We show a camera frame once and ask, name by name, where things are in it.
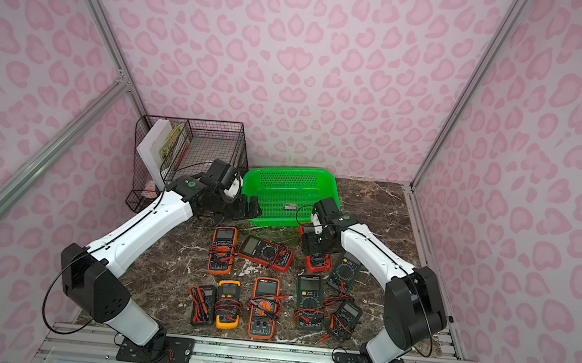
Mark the black wire basket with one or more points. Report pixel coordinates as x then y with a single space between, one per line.
191 148

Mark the small green multimeter lower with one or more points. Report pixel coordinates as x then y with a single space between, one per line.
342 319

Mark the red Aneng large multimeter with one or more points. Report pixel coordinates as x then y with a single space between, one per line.
265 253

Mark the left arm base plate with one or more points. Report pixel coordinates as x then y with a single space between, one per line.
162 348

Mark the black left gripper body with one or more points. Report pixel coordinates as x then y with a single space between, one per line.
242 207

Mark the orange victor multimeter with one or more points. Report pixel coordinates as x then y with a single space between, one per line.
222 251
264 307

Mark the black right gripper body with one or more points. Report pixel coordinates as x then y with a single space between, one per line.
313 245

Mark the small black multimeter left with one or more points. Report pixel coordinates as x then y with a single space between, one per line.
204 300

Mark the small red multimeter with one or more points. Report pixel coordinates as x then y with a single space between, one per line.
317 258

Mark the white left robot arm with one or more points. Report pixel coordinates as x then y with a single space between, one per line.
90 275

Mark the green plastic basket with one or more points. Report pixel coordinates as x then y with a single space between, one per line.
284 194

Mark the yellow Aneng multimeter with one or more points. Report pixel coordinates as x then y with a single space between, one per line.
228 305

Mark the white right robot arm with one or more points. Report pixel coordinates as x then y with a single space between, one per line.
413 306

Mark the large green XLUE multimeter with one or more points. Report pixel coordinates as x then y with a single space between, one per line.
309 314

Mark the green multimeter upper right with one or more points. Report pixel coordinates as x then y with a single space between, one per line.
343 276

